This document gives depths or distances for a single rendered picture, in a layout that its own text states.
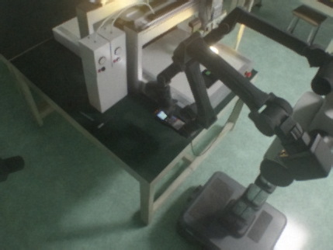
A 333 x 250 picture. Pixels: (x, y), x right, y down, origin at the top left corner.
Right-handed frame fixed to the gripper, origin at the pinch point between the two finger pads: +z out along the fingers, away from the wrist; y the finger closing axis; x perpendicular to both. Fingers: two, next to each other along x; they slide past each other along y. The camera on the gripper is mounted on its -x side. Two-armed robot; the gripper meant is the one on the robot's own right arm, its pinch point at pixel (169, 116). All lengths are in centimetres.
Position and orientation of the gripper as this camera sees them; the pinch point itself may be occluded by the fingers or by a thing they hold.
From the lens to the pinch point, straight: 150.5
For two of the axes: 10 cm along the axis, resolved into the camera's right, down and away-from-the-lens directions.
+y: -6.2, 5.9, -5.2
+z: 1.1, 7.3, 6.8
